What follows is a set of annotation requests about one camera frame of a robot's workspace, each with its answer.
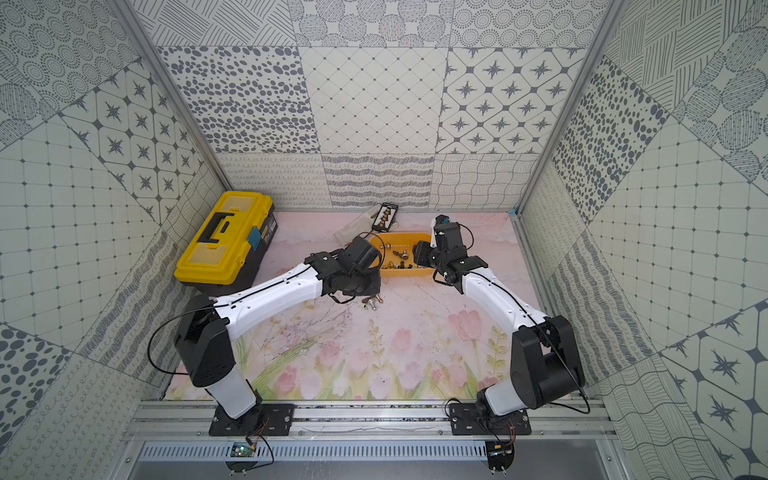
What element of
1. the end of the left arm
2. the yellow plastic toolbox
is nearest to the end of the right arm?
the end of the left arm

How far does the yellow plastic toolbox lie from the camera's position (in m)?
0.86

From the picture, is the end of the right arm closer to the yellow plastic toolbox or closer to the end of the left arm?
the end of the left arm
